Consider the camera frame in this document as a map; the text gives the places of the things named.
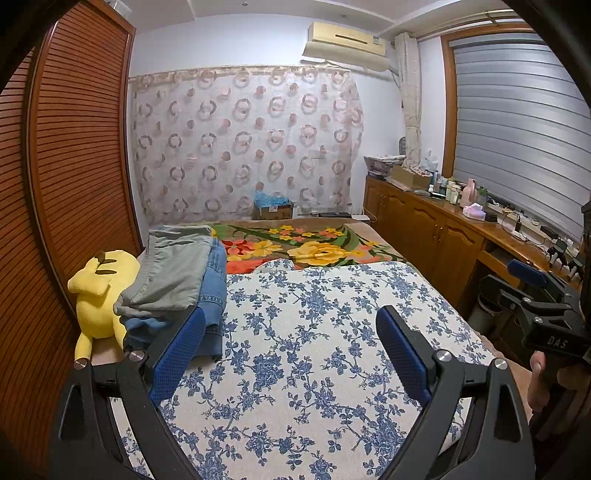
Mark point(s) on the stack of papers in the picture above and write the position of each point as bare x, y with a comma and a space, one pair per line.
383, 165

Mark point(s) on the beige air conditioner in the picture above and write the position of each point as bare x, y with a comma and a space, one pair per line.
344, 41

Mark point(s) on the wooden cabinet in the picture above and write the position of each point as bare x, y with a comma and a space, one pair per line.
429, 230

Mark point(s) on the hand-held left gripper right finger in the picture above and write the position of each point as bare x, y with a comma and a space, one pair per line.
401, 355

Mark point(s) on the row of toiletry bottles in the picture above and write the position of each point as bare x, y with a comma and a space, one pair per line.
448, 191

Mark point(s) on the yellow plush toy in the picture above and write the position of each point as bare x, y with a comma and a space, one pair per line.
99, 300

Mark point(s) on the pink tissue box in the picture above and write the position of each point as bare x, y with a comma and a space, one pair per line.
473, 212

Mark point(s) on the white power strip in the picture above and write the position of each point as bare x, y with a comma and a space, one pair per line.
521, 228

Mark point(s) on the pink bottle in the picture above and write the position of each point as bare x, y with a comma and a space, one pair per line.
472, 191

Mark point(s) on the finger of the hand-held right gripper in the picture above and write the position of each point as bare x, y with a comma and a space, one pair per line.
517, 302
526, 273

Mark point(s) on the open flat cardboard box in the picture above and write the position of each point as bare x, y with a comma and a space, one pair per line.
411, 177

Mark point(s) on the wooden louvered wardrobe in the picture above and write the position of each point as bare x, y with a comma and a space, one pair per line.
78, 161

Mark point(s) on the black flat box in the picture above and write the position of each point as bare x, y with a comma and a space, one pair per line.
334, 214

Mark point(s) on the beige tied curtain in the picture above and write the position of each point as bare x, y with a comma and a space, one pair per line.
411, 115

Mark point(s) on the grey pants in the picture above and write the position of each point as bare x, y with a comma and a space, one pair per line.
171, 272

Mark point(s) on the light blue denim jeans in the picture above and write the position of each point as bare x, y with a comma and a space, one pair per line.
214, 286

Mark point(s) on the sheer circle-patterned curtain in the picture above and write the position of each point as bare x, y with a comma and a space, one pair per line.
240, 147

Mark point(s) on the blue floral quilt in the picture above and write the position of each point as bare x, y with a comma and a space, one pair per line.
286, 360

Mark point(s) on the colourful flower blanket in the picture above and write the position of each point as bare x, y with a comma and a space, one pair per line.
314, 249

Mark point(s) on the grey window blind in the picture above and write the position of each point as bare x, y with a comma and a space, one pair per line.
508, 129

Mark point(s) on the person's right hand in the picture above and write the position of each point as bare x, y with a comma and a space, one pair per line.
545, 387

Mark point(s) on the dark blue denim jeans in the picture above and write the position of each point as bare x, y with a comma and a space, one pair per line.
138, 334

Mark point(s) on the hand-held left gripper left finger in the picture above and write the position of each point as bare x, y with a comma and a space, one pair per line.
178, 355

